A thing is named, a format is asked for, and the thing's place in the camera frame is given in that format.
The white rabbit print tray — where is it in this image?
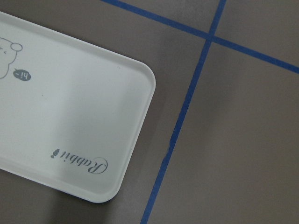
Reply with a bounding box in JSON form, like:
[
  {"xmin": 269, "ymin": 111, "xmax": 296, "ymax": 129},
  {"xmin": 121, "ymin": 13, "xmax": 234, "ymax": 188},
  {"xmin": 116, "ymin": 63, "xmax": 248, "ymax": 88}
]
[{"xmin": 0, "ymin": 13, "xmax": 156, "ymax": 203}]

